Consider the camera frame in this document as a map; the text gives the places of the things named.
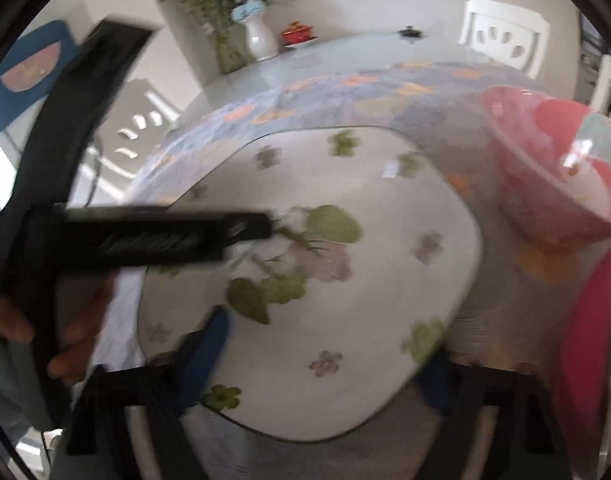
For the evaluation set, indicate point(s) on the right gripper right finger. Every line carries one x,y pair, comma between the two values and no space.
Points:
496,424

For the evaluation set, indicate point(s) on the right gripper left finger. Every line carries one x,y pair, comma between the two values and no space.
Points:
98,443

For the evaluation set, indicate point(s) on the white square floral plate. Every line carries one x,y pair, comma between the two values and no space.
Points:
372,254

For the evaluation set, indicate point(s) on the steel bowl pink outside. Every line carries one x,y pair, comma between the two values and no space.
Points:
581,377

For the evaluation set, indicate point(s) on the white chair left side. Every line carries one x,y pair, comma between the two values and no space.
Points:
132,128

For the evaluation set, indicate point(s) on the white chair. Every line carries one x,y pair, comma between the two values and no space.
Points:
132,128
601,99
511,35

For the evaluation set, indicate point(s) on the pink cartoon bowl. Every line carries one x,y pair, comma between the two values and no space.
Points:
553,158

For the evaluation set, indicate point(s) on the white ribbed flower vase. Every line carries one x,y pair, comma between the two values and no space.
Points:
261,42

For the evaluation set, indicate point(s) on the red lidded pot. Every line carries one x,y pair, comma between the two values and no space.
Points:
296,34

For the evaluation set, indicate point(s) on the white chair right side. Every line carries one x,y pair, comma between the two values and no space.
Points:
601,99

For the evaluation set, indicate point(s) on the white chair far side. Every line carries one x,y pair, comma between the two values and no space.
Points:
511,35

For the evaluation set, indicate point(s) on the black pot lid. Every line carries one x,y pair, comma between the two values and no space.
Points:
411,33

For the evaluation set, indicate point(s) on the blue wall picture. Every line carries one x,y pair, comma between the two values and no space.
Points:
31,67

